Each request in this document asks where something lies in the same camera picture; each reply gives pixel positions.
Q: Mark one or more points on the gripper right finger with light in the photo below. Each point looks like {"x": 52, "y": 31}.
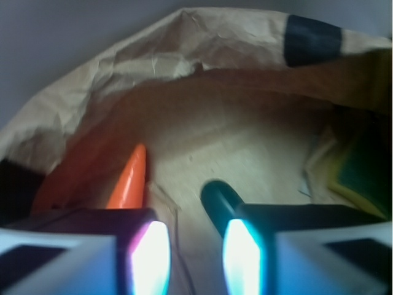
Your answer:
{"x": 307, "y": 249}

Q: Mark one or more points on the gripper left finger with light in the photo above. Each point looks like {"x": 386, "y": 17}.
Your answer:
{"x": 86, "y": 252}

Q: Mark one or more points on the orange plastic carrot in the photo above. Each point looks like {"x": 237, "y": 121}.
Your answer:
{"x": 128, "y": 192}

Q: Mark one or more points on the dark green oval cucumber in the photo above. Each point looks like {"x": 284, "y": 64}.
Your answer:
{"x": 220, "y": 202}

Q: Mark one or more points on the green and yellow sponge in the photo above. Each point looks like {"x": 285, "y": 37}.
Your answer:
{"x": 361, "y": 172}

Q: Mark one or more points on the brown paper bag bin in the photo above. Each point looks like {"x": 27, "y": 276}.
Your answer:
{"x": 265, "y": 101}

